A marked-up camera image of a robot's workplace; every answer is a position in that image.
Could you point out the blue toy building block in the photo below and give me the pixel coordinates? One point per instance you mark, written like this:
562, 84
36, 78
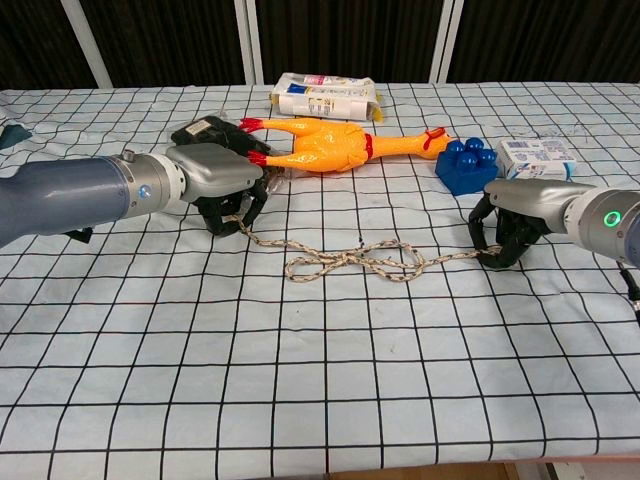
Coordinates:
465, 172

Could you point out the black gloves in plastic bag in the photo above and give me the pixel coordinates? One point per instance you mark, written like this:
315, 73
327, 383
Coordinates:
210, 131

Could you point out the white blue printed carton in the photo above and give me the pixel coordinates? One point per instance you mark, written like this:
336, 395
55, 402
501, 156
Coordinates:
535, 159

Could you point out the white black grid tablecloth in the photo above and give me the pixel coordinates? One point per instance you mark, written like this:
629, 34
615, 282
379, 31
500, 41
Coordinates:
320, 350

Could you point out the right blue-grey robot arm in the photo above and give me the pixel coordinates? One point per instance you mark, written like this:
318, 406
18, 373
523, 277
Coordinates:
610, 225

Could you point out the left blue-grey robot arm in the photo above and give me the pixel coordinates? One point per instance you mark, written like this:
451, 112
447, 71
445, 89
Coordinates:
60, 195

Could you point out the white printed food packet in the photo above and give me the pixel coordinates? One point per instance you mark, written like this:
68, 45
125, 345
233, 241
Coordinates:
325, 97

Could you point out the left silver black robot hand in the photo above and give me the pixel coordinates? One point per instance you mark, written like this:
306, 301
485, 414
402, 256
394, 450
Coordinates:
215, 170

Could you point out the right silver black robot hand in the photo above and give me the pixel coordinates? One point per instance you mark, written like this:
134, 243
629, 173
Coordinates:
530, 197

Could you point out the yellow rubber chicken toy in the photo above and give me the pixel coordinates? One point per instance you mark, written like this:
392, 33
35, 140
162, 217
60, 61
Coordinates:
330, 145

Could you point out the white frame post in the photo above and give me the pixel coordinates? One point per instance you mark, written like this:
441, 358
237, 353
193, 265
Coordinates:
87, 42
446, 40
248, 40

